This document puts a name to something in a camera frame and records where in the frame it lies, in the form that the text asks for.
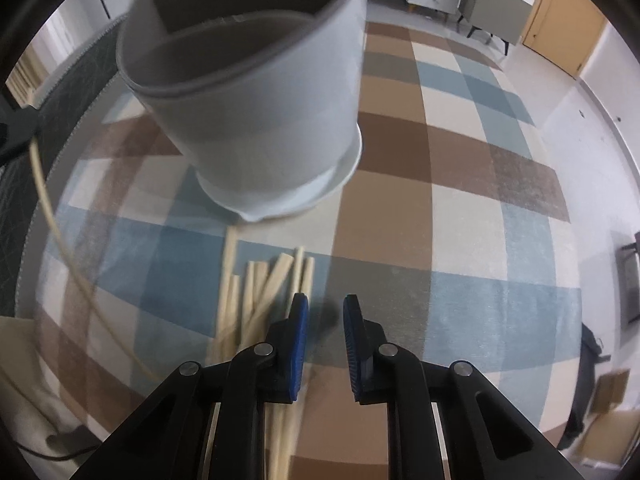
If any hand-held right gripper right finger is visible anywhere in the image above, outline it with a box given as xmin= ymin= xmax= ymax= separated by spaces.
xmin=341 ymin=294 xmax=586 ymax=480

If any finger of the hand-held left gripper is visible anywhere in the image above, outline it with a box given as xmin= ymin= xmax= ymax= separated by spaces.
xmin=0 ymin=102 xmax=45 ymax=167

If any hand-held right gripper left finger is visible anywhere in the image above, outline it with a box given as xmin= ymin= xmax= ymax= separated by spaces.
xmin=65 ymin=292 xmax=311 ymax=480

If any slender bamboo chopstick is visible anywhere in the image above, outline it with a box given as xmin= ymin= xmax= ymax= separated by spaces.
xmin=29 ymin=140 xmax=151 ymax=381

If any pile of wooden chopsticks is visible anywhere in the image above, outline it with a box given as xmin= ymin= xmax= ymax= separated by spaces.
xmin=207 ymin=227 xmax=317 ymax=480

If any grey white utensil holder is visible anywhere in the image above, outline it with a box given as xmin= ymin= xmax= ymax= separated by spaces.
xmin=116 ymin=0 xmax=370 ymax=222

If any dark grey mattress bed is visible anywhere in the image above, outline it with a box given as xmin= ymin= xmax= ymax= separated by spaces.
xmin=0 ymin=14 xmax=132 ymax=317

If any checkered tablecloth table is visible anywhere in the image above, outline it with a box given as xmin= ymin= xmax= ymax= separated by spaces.
xmin=15 ymin=20 xmax=583 ymax=466

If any cardboard box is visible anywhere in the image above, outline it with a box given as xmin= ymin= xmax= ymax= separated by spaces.
xmin=570 ymin=367 xmax=640 ymax=471

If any grey nightstand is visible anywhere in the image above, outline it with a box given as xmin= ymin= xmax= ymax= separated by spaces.
xmin=457 ymin=0 xmax=533 ymax=56

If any light wooden door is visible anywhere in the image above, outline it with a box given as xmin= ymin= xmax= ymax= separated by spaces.
xmin=520 ymin=0 xmax=608 ymax=78

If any black cable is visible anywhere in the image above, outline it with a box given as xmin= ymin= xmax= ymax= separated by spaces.
xmin=10 ymin=424 xmax=102 ymax=462

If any black frame stand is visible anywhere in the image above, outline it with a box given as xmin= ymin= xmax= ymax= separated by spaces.
xmin=619 ymin=230 xmax=640 ymax=327

